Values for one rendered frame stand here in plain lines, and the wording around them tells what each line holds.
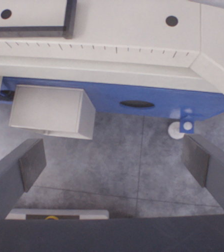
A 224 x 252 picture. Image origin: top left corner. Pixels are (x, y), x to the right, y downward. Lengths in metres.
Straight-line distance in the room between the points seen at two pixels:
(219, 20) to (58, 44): 0.28
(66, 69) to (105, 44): 0.12
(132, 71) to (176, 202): 0.91
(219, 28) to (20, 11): 0.36
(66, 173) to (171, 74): 0.90
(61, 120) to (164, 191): 0.75
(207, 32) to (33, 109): 0.53
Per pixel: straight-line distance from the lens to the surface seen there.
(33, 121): 0.65
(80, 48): 0.35
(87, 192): 1.13
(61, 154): 1.15
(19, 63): 0.46
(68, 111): 0.61
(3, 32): 0.38
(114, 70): 0.39
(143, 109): 0.83
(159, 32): 0.35
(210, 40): 0.36
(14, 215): 1.14
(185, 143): 0.16
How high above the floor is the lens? 1.09
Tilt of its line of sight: 81 degrees down
